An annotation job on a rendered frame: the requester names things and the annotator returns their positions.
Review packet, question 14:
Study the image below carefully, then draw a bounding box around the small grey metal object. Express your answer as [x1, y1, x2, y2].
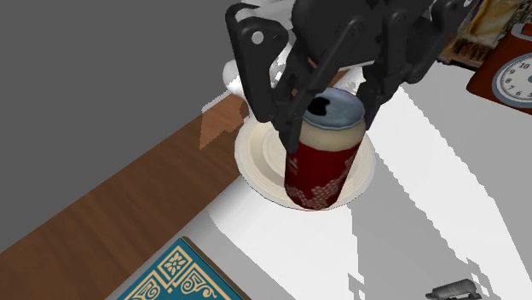
[425, 278, 483, 300]

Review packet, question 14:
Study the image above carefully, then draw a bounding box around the yellow patterned box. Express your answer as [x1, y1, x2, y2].
[437, 0, 532, 70]

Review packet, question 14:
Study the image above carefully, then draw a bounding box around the teal book with gold ornament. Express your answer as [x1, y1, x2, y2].
[116, 236, 253, 300]

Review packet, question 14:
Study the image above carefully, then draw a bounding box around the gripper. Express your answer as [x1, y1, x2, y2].
[225, 0, 471, 153]

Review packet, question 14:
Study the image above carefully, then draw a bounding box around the white bowl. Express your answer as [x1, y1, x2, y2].
[234, 115, 378, 212]

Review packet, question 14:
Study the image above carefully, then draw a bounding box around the red patterned drink can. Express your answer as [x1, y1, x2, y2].
[283, 87, 367, 211]

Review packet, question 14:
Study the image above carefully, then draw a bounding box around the red kitchen scale with dial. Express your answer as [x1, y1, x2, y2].
[465, 22, 532, 117]

